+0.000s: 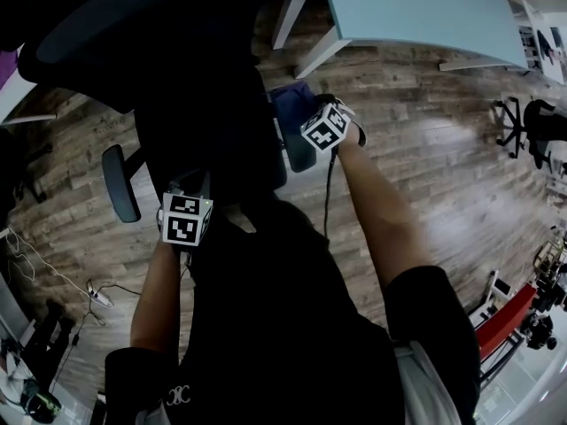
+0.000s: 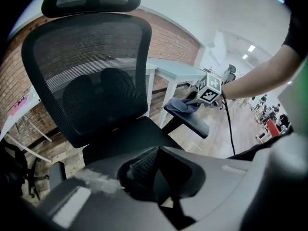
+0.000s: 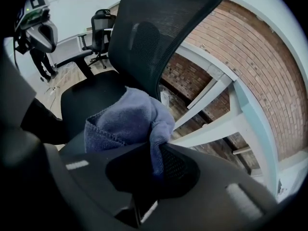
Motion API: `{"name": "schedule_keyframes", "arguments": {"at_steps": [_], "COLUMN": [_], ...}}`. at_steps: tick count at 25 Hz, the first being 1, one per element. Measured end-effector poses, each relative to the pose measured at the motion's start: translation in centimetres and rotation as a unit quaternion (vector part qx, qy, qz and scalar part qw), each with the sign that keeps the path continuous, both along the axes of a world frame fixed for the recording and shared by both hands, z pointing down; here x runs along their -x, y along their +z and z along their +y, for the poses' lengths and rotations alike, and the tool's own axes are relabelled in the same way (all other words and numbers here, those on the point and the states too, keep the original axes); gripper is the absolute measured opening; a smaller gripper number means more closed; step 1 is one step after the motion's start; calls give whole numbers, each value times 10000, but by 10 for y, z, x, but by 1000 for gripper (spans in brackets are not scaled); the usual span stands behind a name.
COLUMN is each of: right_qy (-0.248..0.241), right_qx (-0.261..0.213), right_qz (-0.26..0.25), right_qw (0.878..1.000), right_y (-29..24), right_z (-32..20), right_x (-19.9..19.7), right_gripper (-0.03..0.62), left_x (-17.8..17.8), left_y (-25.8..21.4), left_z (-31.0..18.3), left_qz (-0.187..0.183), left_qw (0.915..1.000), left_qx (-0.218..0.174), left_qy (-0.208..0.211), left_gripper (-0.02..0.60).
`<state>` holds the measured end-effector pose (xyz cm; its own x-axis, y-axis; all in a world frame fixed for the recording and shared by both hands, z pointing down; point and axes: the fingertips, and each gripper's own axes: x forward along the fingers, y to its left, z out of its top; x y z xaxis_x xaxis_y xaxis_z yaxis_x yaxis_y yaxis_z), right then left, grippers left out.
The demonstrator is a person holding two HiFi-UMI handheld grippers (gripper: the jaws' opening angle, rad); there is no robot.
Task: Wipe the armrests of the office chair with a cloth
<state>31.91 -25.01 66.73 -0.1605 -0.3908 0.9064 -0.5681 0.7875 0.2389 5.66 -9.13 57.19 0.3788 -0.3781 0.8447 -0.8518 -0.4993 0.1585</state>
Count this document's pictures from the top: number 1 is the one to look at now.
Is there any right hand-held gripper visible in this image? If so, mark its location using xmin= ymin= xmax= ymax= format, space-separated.
xmin=300 ymin=94 xmax=369 ymax=153

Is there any black chair armrest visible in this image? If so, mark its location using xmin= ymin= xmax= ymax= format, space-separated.
xmin=281 ymin=120 xmax=318 ymax=174
xmin=101 ymin=144 xmax=143 ymax=224

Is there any white power strip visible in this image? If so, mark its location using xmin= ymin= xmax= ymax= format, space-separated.
xmin=88 ymin=288 xmax=115 ymax=309

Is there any black camera equipment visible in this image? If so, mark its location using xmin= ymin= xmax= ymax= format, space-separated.
xmin=524 ymin=276 xmax=567 ymax=352

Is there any red board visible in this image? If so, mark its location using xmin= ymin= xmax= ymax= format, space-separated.
xmin=474 ymin=282 xmax=540 ymax=362

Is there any large black mesh office chair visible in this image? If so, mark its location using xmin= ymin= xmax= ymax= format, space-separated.
xmin=17 ymin=0 xmax=319 ymax=224

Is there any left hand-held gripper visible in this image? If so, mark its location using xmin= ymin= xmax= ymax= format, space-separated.
xmin=157 ymin=169 xmax=215 ymax=249

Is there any white floor cable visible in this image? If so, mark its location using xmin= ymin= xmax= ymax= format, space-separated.
xmin=4 ymin=227 xmax=97 ymax=303

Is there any white desk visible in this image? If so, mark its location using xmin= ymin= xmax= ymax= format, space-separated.
xmin=509 ymin=0 xmax=567 ymax=83

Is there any person's right forearm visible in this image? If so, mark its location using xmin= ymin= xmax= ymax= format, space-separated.
xmin=332 ymin=142 xmax=438 ymax=309

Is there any person's black shirt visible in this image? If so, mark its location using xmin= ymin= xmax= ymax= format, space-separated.
xmin=104 ymin=197 xmax=482 ymax=425

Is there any pink cloth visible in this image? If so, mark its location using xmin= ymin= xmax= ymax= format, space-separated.
xmin=0 ymin=45 xmax=24 ymax=89

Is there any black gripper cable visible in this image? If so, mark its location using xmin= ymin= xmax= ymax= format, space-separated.
xmin=322 ymin=147 xmax=340 ymax=241
xmin=178 ymin=248 xmax=196 ymax=282

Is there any person's left forearm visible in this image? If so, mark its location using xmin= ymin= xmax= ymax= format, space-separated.
xmin=129 ymin=236 xmax=196 ymax=367

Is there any black floor cable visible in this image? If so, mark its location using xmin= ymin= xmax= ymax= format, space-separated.
xmin=43 ymin=279 xmax=143 ymax=398

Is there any grey backpack strap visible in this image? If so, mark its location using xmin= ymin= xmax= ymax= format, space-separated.
xmin=393 ymin=341 xmax=462 ymax=425

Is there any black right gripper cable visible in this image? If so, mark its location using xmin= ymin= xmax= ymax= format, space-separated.
xmin=322 ymin=147 xmax=340 ymax=241

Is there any blue cloth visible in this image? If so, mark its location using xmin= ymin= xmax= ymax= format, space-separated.
xmin=268 ymin=81 xmax=316 ymax=121

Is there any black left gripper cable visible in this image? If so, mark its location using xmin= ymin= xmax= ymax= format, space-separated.
xmin=178 ymin=248 xmax=196 ymax=282

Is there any light blue table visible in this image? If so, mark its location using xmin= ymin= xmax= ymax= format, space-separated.
xmin=294 ymin=0 xmax=531 ymax=79

